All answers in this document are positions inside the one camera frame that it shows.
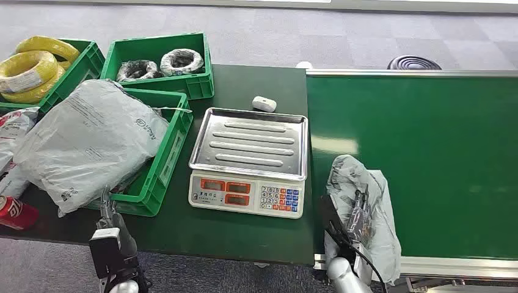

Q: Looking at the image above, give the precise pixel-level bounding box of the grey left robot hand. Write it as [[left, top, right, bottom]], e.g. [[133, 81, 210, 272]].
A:
[[97, 187, 139, 261]]

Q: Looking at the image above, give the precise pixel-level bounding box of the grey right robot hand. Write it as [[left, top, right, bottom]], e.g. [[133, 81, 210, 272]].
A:
[[347, 190, 373, 248]]

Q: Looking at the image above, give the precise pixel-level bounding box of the small grey plastic mailer package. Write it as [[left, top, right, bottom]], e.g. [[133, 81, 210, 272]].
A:
[[323, 154, 402, 284]]

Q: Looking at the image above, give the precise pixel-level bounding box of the green crate holding large package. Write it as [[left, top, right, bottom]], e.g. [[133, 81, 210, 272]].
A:
[[87, 88, 194, 218]]

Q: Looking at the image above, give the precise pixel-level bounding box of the green conveyor belt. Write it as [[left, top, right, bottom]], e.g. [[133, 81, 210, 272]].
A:
[[306, 74, 518, 259]]

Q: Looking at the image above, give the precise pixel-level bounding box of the large grey plastic mailer package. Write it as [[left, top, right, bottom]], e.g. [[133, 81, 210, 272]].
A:
[[13, 79, 170, 218]]

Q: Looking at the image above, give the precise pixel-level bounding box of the white electronic scale body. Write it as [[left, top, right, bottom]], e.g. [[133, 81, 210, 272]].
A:
[[188, 170, 305, 220]]

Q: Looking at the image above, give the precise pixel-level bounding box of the red drink can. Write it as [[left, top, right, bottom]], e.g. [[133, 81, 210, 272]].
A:
[[0, 195, 40, 231]]

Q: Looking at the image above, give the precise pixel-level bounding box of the white printed plastic bag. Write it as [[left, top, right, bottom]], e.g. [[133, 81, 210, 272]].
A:
[[0, 161, 31, 199], [0, 107, 40, 175]]

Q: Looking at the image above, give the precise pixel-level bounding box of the steel scale tray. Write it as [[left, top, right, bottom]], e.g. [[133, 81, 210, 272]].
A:
[[189, 107, 309, 181]]

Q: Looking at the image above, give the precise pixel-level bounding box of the thin white plastic strip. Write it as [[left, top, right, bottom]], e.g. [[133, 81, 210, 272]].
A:
[[153, 106, 193, 114]]

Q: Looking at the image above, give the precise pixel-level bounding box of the small white rounded case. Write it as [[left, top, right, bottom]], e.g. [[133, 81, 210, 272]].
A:
[[252, 96, 277, 113]]

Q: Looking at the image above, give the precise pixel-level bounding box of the black ribbed round object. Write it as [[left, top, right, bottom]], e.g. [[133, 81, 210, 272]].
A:
[[386, 55, 443, 71]]

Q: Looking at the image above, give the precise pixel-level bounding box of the green crate with yellow coils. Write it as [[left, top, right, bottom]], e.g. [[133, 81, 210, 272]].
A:
[[0, 38, 106, 116]]

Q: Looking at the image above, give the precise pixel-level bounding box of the green crate with black coils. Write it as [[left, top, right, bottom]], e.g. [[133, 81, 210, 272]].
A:
[[100, 32, 215, 101]]

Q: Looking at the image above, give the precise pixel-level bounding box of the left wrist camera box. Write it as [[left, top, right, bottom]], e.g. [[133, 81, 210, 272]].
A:
[[89, 227, 123, 280]]

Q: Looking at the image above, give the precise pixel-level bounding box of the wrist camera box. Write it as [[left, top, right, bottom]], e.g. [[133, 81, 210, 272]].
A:
[[321, 195, 354, 259], [89, 227, 123, 280]]

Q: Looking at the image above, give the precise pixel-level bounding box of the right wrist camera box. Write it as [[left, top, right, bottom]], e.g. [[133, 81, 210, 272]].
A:
[[321, 195, 354, 259]]

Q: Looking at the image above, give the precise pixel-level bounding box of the aluminium conveyor frame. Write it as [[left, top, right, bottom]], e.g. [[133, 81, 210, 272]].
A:
[[306, 68, 518, 293]]

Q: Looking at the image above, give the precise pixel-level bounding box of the dark wrapped wire coil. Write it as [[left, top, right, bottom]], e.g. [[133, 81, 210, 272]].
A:
[[116, 59, 161, 83]]

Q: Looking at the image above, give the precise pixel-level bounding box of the pale wrapped wire coil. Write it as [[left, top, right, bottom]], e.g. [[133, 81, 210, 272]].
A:
[[159, 48, 205, 78]]

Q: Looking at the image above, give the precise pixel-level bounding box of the yellow wire coil with label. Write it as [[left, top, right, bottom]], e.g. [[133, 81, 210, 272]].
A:
[[0, 50, 59, 95]]

